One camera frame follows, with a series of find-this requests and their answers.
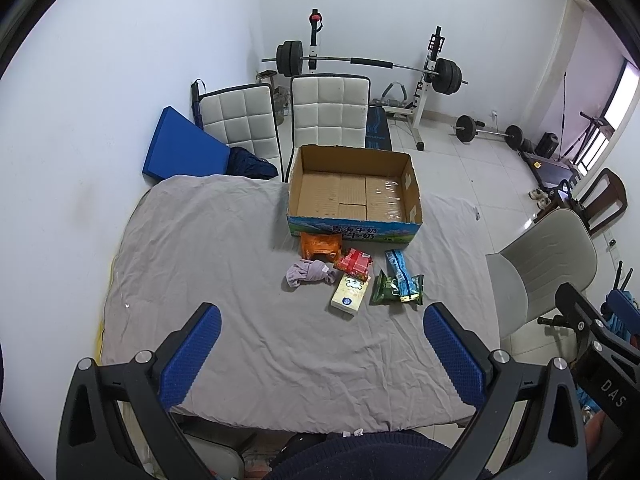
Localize small barbell on floor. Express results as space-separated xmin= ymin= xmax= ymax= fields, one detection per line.
xmin=454 ymin=115 xmax=524 ymax=151

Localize white bench press rack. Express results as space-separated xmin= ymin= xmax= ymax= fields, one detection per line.
xmin=383 ymin=26 xmax=445 ymax=151

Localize left white padded chair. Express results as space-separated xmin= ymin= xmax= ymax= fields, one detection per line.
xmin=190 ymin=79 xmax=284 ymax=178

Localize dark blue garment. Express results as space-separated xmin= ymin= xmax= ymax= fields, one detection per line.
xmin=226 ymin=148 xmax=279 ymax=180

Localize green snack bag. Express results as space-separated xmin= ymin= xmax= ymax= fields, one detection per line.
xmin=370 ymin=271 xmax=424 ymax=306

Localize open cardboard box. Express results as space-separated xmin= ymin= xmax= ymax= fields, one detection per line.
xmin=286 ymin=144 xmax=423 ymax=244

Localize right white padded chair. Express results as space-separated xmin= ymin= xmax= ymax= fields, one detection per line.
xmin=291 ymin=74 xmax=371 ymax=159

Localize operator dark blue clothing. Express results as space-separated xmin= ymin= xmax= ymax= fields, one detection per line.
xmin=265 ymin=431 xmax=450 ymax=479

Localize black speaker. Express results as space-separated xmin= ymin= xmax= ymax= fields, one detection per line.
xmin=535 ymin=132 xmax=560 ymax=159

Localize brown wooden chair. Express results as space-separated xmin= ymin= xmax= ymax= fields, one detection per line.
xmin=575 ymin=168 xmax=628 ymax=237

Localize large barbell on rack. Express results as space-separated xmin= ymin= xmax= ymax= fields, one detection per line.
xmin=260 ymin=40 xmax=468 ymax=96

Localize grey table cloth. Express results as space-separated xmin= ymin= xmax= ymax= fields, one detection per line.
xmin=102 ymin=176 xmax=473 ymax=434

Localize red snack packet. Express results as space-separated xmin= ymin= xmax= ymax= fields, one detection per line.
xmin=334 ymin=248 xmax=372 ymax=282

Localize blue snack packet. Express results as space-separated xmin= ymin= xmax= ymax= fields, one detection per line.
xmin=385 ymin=249 xmax=420 ymax=302

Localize blue foam mat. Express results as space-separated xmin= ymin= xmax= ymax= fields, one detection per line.
xmin=142 ymin=106 xmax=230 ymax=181

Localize white padded chair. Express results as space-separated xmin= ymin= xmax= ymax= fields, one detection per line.
xmin=190 ymin=79 xmax=284 ymax=178
xmin=291 ymin=74 xmax=371 ymax=159

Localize beige plastic chair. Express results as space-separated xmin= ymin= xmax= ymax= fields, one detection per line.
xmin=486 ymin=209 xmax=598 ymax=339

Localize lilac fleece cloth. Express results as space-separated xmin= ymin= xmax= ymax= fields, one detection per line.
xmin=285 ymin=259 xmax=341 ymax=289

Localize cream tissue pack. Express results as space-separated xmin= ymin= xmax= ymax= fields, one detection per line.
xmin=330 ymin=274 xmax=371 ymax=315

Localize orange snack bag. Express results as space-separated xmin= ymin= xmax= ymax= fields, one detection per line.
xmin=300 ymin=232 xmax=343 ymax=262

